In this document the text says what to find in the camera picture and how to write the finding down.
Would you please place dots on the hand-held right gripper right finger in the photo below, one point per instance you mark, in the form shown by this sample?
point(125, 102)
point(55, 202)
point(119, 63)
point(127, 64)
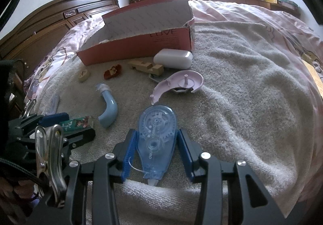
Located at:
point(185, 154)

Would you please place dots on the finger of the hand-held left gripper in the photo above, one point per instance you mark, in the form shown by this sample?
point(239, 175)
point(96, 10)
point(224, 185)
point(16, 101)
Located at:
point(79, 136)
point(54, 118)

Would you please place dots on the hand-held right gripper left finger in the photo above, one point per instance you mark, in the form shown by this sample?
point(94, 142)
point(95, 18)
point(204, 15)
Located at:
point(130, 154)

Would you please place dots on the green printed packet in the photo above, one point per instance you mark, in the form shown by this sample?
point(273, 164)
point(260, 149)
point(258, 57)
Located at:
point(74, 123)

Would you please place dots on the blue correction tape dispenser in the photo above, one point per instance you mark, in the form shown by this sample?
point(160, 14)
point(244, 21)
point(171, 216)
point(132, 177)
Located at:
point(156, 139)

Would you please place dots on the cream oval tag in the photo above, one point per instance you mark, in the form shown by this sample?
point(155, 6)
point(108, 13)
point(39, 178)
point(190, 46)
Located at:
point(84, 75)

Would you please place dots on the pink plastic dispenser shell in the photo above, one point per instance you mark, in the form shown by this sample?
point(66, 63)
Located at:
point(176, 77)

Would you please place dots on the white rounded plastic case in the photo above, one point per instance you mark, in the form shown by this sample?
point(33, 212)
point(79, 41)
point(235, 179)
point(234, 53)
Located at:
point(172, 59)

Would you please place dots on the red cardboard box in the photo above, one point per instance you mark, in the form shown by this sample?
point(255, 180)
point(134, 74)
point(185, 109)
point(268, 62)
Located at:
point(141, 43)

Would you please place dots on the person's left hand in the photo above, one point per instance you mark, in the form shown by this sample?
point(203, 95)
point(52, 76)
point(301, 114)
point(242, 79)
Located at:
point(17, 188)

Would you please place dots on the lavender plastic clip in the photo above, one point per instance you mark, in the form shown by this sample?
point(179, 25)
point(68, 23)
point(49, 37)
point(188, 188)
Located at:
point(53, 104)

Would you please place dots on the light blue curved tube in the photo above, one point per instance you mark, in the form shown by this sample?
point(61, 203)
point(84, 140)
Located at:
point(111, 109)

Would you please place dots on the small red toy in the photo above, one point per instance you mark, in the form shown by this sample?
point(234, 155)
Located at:
point(113, 71)

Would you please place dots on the beige towel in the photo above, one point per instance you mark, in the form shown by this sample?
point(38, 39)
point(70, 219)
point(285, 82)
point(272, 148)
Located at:
point(239, 89)

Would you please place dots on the wooden puzzle block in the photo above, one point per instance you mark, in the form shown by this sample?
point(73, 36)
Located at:
point(143, 65)

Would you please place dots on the dark wooden headboard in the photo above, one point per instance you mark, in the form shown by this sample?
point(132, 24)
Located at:
point(37, 28)

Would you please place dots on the pink printed bedsheet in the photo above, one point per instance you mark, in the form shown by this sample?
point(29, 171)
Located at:
point(239, 12)

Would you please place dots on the yellow box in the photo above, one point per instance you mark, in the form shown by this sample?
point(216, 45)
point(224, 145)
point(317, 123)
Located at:
point(271, 0)

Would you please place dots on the green box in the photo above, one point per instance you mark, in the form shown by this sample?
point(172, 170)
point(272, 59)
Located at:
point(289, 3)

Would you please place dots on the light wooden bed frame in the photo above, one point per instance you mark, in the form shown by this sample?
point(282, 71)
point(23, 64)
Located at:
point(311, 73)

